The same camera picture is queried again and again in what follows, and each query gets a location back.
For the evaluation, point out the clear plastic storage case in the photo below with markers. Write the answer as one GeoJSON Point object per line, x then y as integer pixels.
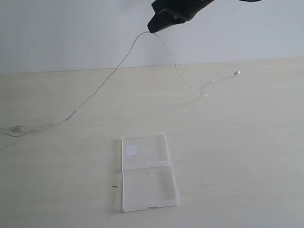
{"type": "Point", "coordinates": [148, 179]}

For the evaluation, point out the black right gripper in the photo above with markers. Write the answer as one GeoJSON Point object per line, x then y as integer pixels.
{"type": "Point", "coordinates": [174, 12]}

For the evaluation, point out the white square sticker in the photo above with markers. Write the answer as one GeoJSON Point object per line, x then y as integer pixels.
{"type": "Point", "coordinates": [131, 150]}

